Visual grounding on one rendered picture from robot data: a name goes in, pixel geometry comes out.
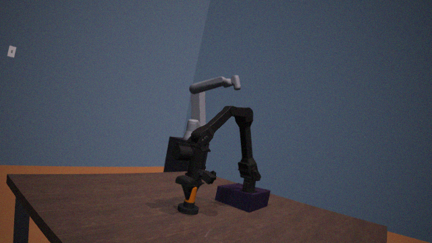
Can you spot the orange knob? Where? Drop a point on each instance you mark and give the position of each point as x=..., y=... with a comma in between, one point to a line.
x=192, y=196

